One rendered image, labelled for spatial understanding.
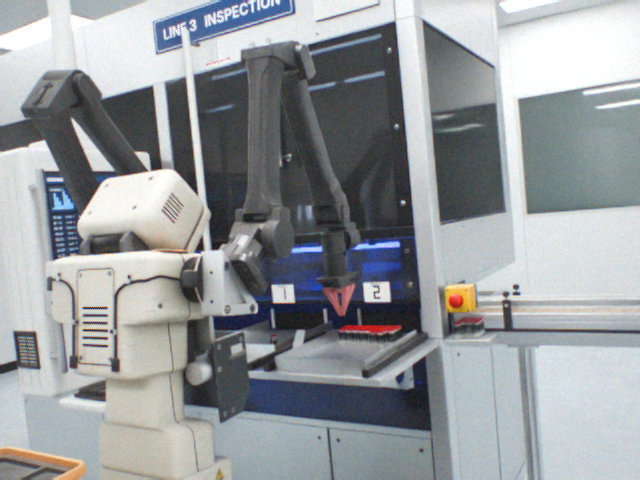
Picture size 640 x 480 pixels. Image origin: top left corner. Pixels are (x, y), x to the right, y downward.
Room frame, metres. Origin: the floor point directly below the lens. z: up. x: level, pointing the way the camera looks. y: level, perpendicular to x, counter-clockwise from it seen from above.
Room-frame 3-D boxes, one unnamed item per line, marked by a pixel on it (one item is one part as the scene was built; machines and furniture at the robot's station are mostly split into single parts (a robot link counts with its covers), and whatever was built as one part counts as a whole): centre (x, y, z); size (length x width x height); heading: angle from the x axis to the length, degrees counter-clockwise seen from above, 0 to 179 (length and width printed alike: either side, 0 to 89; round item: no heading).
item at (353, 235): (1.48, -0.04, 1.23); 0.11 x 0.09 x 0.12; 152
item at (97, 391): (1.85, 0.60, 0.82); 0.40 x 0.14 x 0.02; 148
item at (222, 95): (2.08, 0.31, 1.51); 0.47 x 0.01 x 0.59; 60
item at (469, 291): (1.70, -0.38, 1.00); 0.08 x 0.07 x 0.07; 150
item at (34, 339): (1.99, 0.79, 1.19); 0.50 x 0.19 x 0.78; 148
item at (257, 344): (1.89, 0.19, 0.90); 0.34 x 0.26 x 0.04; 150
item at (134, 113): (2.35, 0.77, 1.51); 0.49 x 0.01 x 0.59; 60
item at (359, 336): (1.71, -0.10, 0.90); 0.18 x 0.02 x 0.05; 60
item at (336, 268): (1.45, -0.03, 1.14); 0.10 x 0.07 x 0.07; 150
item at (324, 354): (1.62, -0.05, 0.90); 0.34 x 0.26 x 0.04; 150
